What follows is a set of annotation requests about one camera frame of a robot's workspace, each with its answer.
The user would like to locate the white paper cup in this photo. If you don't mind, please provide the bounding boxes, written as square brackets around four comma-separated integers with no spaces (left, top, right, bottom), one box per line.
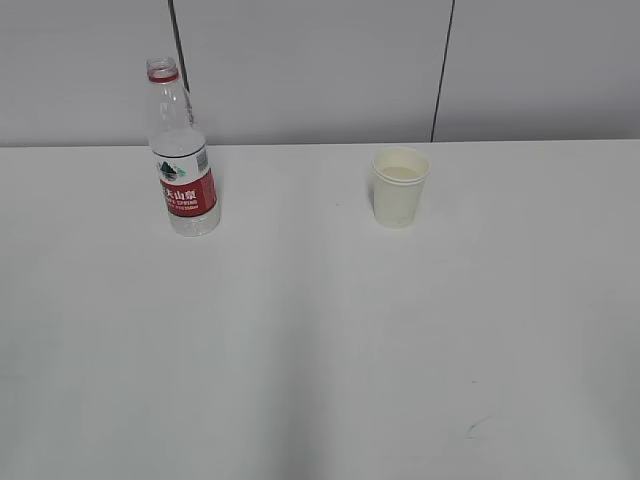
[372,147,430,228]

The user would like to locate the clear Nongfu Spring water bottle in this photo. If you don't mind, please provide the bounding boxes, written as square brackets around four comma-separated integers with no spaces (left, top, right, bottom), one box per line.
[146,57,221,237]

